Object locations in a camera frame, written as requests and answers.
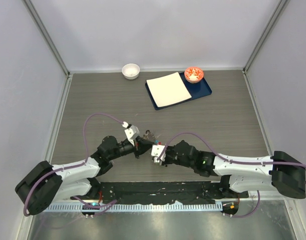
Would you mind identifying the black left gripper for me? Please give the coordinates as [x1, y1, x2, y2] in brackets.
[108, 135, 154, 161]

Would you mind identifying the metal key organizer blue handle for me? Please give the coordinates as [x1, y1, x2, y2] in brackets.
[143, 130, 160, 145]

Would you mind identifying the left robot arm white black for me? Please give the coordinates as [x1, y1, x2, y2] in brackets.
[15, 136, 155, 217]

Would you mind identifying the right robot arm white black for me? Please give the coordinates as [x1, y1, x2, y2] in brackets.
[151, 140, 306, 199]

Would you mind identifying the white square plate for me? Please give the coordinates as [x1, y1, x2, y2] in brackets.
[146, 72, 192, 108]

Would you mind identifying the dark blue tray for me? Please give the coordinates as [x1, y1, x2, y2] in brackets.
[145, 72, 212, 110]

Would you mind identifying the white bowl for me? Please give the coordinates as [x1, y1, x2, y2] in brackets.
[122, 63, 140, 80]

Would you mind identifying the orange patterned bowl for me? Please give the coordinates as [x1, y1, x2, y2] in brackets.
[184, 66, 204, 84]

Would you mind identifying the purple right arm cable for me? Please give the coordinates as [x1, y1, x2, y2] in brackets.
[159, 132, 306, 218]

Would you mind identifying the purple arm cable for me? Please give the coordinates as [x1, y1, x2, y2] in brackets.
[159, 132, 306, 218]
[23, 112, 126, 217]

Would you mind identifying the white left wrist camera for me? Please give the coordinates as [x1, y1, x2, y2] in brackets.
[122, 121, 140, 146]

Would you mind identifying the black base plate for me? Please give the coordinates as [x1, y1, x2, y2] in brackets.
[78, 181, 249, 205]

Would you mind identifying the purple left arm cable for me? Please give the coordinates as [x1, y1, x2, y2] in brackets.
[23, 112, 126, 217]

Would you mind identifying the slotted cable duct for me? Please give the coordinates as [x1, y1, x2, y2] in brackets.
[44, 201, 222, 213]

